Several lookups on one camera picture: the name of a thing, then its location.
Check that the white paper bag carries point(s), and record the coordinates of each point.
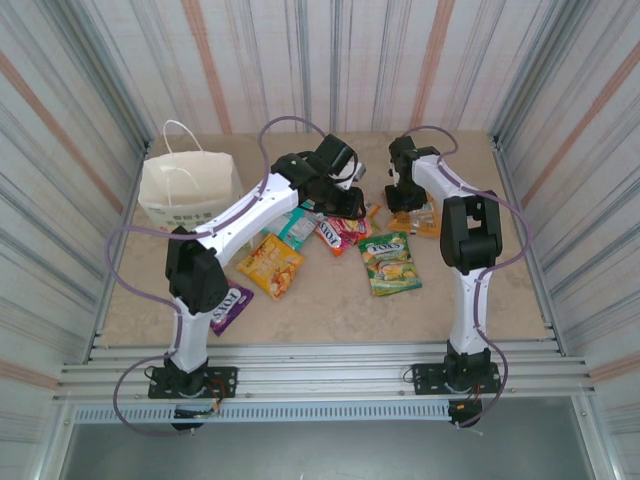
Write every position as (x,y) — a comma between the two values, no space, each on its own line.
(190,175)

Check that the purple Fox's candy bag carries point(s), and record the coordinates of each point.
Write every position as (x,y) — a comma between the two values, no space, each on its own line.
(232,305)

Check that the aluminium rail frame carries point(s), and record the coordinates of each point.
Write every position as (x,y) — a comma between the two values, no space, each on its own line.
(320,365)

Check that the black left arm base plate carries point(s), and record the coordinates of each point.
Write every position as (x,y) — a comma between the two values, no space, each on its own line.
(225,380)

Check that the green Fox's candy bag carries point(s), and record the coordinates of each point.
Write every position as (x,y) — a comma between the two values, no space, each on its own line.
(390,265)

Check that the yellow chips bag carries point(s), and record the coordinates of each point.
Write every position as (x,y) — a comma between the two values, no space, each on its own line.
(270,265)

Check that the orange clear snack packet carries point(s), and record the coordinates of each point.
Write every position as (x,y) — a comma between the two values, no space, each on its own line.
(426,225)

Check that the red Fox's candy bag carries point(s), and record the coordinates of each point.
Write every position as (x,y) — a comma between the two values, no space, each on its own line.
(340,232)

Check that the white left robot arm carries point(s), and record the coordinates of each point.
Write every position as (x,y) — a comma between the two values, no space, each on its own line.
(250,212)

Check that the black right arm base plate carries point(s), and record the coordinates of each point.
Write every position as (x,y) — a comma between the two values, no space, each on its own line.
(425,375)

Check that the teal snack packet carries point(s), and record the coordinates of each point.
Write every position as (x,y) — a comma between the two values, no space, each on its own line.
(295,227)

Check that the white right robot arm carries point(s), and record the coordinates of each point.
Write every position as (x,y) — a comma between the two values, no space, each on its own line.
(467,310)

